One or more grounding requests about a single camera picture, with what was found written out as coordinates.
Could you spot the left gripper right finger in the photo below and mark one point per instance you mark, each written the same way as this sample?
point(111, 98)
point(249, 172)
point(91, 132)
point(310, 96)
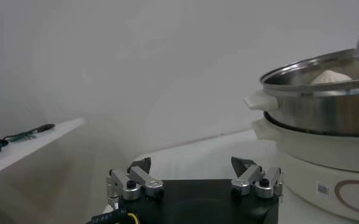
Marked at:
point(252, 179)

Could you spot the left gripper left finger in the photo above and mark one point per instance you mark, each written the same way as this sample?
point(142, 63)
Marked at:
point(142, 179)

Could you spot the white steamed baozi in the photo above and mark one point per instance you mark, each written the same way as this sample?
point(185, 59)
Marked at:
point(331, 77)

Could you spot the stainless steel steamer basket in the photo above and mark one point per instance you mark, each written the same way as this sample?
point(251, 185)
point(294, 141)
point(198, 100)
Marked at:
point(319, 112)

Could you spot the white electric cooker base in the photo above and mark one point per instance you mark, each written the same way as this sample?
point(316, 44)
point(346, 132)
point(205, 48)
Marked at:
point(304, 164)

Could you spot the small black plug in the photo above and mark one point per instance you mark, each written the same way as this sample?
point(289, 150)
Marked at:
point(2, 142)

